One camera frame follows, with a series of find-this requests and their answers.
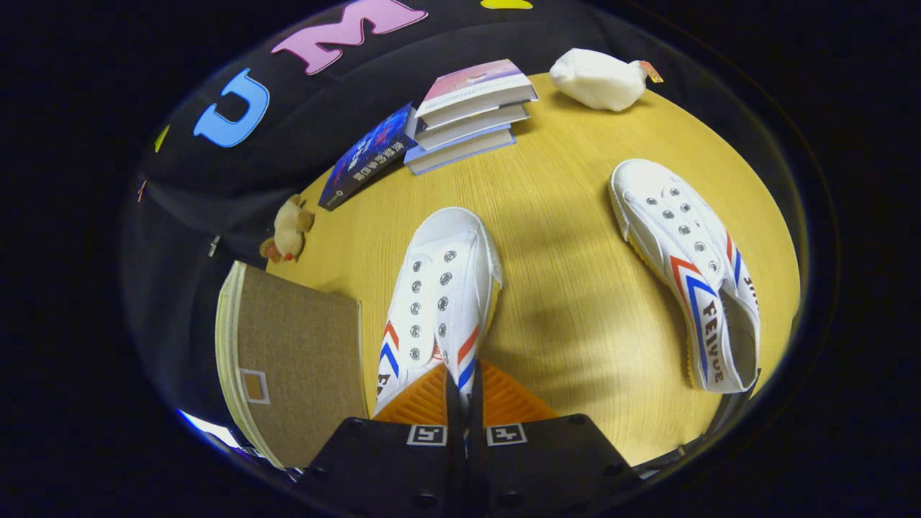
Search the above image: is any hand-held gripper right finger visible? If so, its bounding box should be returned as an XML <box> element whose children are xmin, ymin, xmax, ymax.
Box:
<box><xmin>468</xmin><ymin>360</ymin><xmax>641</xmax><ymax>518</ymax></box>

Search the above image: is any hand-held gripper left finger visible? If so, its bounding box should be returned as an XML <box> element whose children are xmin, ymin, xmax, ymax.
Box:
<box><xmin>299</xmin><ymin>362</ymin><xmax>467</xmax><ymax>518</ymax></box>

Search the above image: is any white canvas shoe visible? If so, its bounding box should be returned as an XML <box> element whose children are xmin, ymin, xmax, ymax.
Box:
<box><xmin>609</xmin><ymin>158</ymin><xmax>762</xmax><ymax>394</ymax></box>
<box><xmin>373</xmin><ymin>207</ymin><xmax>503</xmax><ymax>418</ymax></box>

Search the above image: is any brown fabric storage box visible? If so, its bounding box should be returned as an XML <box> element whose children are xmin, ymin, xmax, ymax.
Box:
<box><xmin>214</xmin><ymin>260</ymin><xmax>369</xmax><ymax>470</ymax></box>

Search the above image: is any tan plush dog toy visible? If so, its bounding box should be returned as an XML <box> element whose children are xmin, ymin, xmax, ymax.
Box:
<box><xmin>259</xmin><ymin>194</ymin><xmax>316</xmax><ymax>263</ymax></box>

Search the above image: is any light blue cover book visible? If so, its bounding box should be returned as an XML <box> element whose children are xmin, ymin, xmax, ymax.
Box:
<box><xmin>403</xmin><ymin>124</ymin><xmax>517</xmax><ymax>176</ymax></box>

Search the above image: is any dark blue book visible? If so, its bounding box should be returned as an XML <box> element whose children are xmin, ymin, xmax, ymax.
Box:
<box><xmin>317</xmin><ymin>102</ymin><xmax>418</xmax><ymax>212</ymax></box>

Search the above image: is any pink cover book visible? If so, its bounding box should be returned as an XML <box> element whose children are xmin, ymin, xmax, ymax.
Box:
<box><xmin>415</xmin><ymin>59</ymin><xmax>539</xmax><ymax>129</ymax></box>

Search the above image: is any white plush toy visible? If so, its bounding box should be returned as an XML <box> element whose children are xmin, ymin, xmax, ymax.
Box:
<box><xmin>549</xmin><ymin>48</ymin><xmax>664</xmax><ymax>113</ymax></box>

